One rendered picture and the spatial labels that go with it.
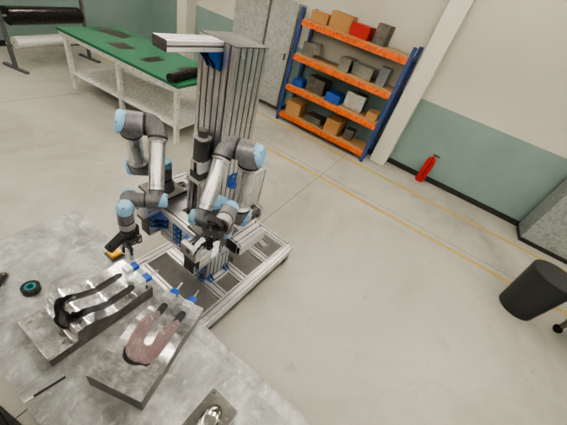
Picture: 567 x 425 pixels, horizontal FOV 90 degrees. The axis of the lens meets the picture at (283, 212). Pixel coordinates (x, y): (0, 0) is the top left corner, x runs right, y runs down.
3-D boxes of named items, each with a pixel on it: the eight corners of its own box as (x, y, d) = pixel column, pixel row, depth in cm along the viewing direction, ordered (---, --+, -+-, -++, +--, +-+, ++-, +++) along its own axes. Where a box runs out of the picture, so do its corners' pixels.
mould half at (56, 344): (124, 268, 169) (121, 254, 161) (153, 295, 161) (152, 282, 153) (22, 328, 133) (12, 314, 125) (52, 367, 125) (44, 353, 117)
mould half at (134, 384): (162, 295, 163) (161, 283, 156) (202, 313, 161) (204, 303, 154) (89, 384, 124) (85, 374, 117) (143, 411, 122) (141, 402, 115)
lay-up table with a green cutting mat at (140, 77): (125, 79, 566) (120, 19, 503) (222, 128, 511) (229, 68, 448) (67, 87, 482) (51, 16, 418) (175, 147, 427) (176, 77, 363)
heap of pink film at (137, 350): (153, 309, 150) (153, 300, 145) (184, 322, 149) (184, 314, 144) (116, 355, 130) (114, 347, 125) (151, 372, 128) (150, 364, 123)
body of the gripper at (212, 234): (219, 254, 120) (229, 235, 130) (219, 239, 115) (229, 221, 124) (202, 250, 121) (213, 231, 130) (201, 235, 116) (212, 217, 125)
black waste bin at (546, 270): (494, 283, 375) (531, 252, 336) (532, 304, 361) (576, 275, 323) (494, 308, 340) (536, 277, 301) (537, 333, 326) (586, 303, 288)
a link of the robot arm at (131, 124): (152, 180, 187) (144, 126, 140) (126, 178, 181) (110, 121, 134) (153, 164, 191) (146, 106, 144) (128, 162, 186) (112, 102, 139)
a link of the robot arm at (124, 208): (134, 197, 136) (132, 209, 130) (136, 214, 143) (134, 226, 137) (116, 196, 134) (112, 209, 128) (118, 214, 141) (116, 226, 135)
